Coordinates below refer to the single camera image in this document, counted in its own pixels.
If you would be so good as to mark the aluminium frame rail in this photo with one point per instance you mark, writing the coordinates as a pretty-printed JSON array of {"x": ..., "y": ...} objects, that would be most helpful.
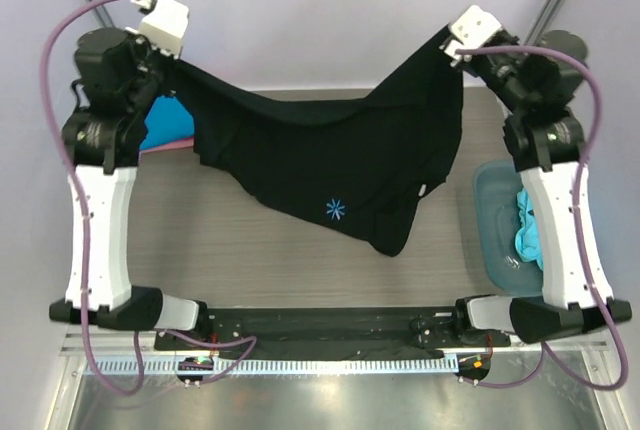
[{"x": 120, "y": 344}]

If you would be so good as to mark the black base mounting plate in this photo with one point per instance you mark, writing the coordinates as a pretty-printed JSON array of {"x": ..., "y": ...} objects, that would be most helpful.
[{"x": 350, "y": 334}]

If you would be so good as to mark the translucent blue plastic bin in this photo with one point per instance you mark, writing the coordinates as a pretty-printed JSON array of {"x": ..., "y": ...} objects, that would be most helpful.
[{"x": 495, "y": 186}]

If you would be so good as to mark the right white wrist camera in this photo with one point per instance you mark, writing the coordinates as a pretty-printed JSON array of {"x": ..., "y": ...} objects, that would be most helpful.
[{"x": 470, "y": 31}]

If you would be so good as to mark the crumpled light blue t shirt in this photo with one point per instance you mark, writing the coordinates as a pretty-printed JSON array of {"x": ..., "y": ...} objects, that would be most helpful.
[{"x": 526, "y": 240}]

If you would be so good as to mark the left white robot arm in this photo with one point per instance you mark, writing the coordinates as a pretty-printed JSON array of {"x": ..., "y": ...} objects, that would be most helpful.
[{"x": 120, "y": 75}]

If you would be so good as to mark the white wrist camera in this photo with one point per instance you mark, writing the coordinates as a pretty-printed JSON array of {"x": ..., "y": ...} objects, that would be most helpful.
[
  {"x": 470, "y": 31},
  {"x": 164, "y": 24}
]

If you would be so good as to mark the white slotted cable duct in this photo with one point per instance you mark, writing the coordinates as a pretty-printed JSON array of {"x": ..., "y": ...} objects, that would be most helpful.
[{"x": 166, "y": 365}]

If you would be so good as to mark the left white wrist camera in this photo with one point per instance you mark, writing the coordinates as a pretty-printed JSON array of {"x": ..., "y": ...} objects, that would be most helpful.
[{"x": 164, "y": 24}]

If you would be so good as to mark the folded pink t shirt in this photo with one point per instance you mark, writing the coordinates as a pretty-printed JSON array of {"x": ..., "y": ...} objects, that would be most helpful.
[{"x": 175, "y": 145}]

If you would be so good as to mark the folded blue t shirt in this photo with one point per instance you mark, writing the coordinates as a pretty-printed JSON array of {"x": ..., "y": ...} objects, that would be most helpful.
[{"x": 167, "y": 122}]

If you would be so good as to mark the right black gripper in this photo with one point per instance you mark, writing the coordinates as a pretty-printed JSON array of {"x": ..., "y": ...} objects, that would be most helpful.
[{"x": 480, "y": 57}]

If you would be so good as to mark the black t shirt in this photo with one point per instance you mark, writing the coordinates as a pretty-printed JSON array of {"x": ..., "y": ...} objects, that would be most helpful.
[{"x": 357, "y": 166}]

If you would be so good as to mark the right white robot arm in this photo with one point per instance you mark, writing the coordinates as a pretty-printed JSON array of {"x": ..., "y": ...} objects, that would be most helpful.
[{"x": 555, "y": 107}]

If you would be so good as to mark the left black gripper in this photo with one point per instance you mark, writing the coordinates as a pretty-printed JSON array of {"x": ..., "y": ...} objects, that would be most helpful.
[{"x": 141, "y": 44}]

